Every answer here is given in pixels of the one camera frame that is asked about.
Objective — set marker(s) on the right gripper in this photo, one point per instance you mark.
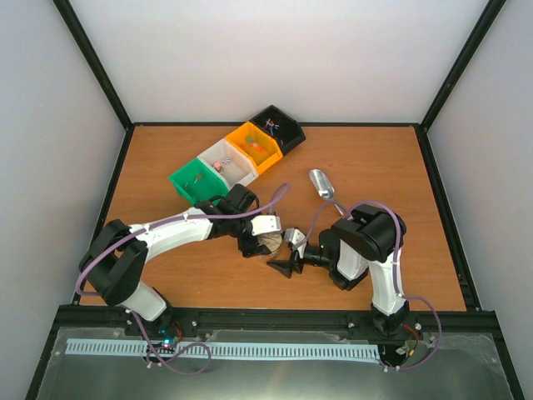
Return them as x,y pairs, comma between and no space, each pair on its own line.
286,268

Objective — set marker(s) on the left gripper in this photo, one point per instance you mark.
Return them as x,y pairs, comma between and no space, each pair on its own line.
251,249

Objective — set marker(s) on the gold jar lid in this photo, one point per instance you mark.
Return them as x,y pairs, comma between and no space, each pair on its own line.
272,241

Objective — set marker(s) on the white plastic bin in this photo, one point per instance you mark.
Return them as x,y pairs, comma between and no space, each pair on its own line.
229,163

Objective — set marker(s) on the green plastic bin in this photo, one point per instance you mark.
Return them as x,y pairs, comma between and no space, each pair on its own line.
198,182

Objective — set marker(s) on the metal scoop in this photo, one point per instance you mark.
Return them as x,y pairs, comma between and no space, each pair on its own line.
324,188

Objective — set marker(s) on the yellow plastic bin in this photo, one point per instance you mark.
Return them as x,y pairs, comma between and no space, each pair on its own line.
258,147

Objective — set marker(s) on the black plastic bin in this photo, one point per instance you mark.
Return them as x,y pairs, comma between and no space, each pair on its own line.
285,130

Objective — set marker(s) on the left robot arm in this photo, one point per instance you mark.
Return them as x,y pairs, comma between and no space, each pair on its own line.
114,262

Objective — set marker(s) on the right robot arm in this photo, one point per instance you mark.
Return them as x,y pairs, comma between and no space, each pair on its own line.
365,243

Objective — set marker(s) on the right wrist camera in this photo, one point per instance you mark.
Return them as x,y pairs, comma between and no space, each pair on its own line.
294,238

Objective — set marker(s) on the black aluminium front rail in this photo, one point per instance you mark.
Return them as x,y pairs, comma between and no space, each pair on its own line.
198,321

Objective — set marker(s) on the blue slotted cable duct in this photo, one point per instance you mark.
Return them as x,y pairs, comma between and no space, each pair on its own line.
235,351

